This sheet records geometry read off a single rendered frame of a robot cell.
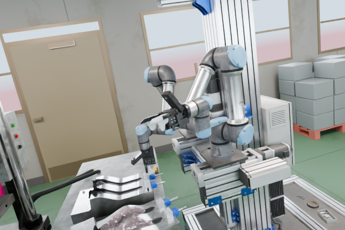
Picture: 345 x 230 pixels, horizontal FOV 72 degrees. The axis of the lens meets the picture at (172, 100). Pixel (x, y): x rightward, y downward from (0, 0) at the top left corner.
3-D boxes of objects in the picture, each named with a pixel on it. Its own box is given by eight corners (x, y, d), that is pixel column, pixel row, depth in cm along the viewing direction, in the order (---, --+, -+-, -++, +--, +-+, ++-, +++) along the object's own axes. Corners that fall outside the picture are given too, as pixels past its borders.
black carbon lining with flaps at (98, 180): (142, 179, 164) (139, 167, 162) (143, 192, 148) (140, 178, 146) (91, 191, 160) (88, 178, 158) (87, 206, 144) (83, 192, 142)
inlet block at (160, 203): (176, 198, 143) (174, 191, 142) (180, 203, 139) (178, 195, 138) (156, 208, 138) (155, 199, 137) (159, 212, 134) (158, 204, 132)
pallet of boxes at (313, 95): (330, 113, 462) (329, 55, 438) (372, 123, 388) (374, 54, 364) (281, 126, 439) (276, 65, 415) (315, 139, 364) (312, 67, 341)
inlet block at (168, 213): (185, 208, 134) (183, 199, 133) (189, 213, 129) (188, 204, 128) (164, 218, 128) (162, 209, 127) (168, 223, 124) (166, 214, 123)
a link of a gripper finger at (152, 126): (143, 134, 95) (164, 127, 98) (139, 120, 94) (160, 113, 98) (141, 133, 98) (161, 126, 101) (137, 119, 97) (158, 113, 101)
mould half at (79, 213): (152, 181, 172) (148, 165, 169) (155, 203, 147) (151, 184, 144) (82, 198, 166) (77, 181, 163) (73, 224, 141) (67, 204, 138)
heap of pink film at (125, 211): (143, 207, 135) (140, 195, 134) (155, 226, 120) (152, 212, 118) (98, 228, 125) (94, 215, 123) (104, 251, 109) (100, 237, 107)
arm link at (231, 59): (234, 136, 142) (224, 45, 131) (257, 141, 131) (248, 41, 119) (222, 144, 135) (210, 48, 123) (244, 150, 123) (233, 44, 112)
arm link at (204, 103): (215, 112, 112) (213, 94, 110) (199, 119, 105) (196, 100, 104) (203, 110, 118) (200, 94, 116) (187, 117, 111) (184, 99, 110)
